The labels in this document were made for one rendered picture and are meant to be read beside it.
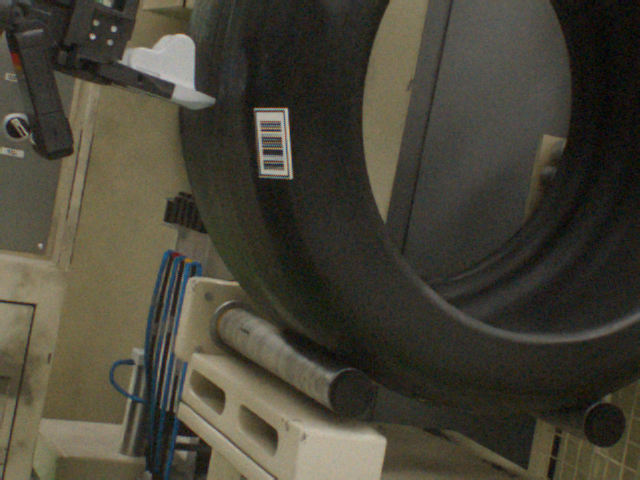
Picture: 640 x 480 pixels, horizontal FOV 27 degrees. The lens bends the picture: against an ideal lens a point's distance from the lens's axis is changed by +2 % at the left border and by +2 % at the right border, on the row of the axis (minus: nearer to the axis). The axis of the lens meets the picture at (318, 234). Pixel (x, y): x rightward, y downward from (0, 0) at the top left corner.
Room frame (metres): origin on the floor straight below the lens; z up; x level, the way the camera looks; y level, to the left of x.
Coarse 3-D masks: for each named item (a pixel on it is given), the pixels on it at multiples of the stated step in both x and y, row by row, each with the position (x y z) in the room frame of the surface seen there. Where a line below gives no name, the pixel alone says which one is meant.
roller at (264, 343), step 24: (240, 312) 1.51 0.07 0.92; (240, 336) 1.45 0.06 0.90; (264, 336) 1.40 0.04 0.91; (288, 336) 1.37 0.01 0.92; (264, 360) 1.38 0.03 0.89; (288, 360) 1.32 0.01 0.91; (312, 360) 1.28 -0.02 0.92; (336, 360) 1.26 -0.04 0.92; (312, 384) 1.25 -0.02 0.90; (336, 384) 1.22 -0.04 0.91; (360, 384) 1.22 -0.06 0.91; (336, 408) 1.22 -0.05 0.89; (360, 408) 1.22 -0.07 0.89
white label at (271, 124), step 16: (256, 112) 1.16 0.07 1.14; (272, 112) 1.14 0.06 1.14; (256, 128) 1.16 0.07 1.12; (272, 128) 1.15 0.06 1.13; (288, 128) 1.13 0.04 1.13; (272, 144) 1.15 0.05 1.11; (288, 144) 1.14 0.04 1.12; (272, 160) 1.15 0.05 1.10; (288, 160) 1.14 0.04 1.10; (272, 176) 1.15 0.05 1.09; (288, 176) 1.14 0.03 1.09
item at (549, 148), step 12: (540, 144) 1.85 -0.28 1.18; (552, 144) 1.85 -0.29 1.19; (564, 144) 1.83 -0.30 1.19; (540, 156) 1.85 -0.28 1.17; (552, 156) 1.85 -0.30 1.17; (540, 168) 1.85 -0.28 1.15; (552, 168) 1.83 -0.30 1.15; (540, 180) 1.84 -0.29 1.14; (528, 192) 1.85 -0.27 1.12; (540, 192) 1.85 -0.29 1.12; (528, 204) 1.85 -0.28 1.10; (528, 216) 1.85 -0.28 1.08; (636, 384) 1.71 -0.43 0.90
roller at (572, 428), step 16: (592, 400) 1.34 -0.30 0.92; (544, 416) 1.40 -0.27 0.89; (560, 416) 1.37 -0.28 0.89; (576, 416) 1.34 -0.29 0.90; (592, 416) 1.33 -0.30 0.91; (608, 416) 1.33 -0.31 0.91; (624, 416) 1.34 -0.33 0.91; (576, 432) 1.35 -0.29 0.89; (592, 432) 1.32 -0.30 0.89; (608, 432) 1.33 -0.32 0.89
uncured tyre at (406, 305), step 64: (256, 0) 1.18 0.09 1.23; (320, 0) 1.15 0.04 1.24; (384, 0) 1.16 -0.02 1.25; (576, 0) 1.56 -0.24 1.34; (256, 64) 1.16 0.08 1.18; (320, 64) 1.14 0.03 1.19; (576, 64) 1.59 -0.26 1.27; (192, 128) 1.30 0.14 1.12; (320, 128) 1.15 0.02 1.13; (576, 128) 1.60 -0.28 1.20; (192, 192) 1.35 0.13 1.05; (256, 192) 1.18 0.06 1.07; (320, 192) 1.15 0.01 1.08; (576, 192) 1.58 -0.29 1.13; (256, 256) 1.23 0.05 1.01; (320, 256) 1.17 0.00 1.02; (384, 256) 1.18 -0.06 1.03; (512, 256) 1.56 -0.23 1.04; (576, 256) 1.57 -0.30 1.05; (320, 320) 1.21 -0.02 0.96; (384, 320) 1.19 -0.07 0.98; (448, 320) 1.20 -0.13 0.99; (512, 320) 1.53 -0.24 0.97; (576, 320) 1.49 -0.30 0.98; (384, 384) 1.26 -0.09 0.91; (448, 384) 1.24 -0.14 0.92; (512, 384) 1.24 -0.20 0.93; (576, 384) 1.27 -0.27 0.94
